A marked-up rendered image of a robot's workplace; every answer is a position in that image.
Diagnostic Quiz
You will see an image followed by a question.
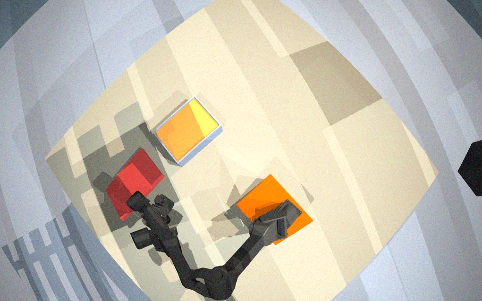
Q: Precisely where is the red plastic lid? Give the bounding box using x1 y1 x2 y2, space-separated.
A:
106 148 165 221

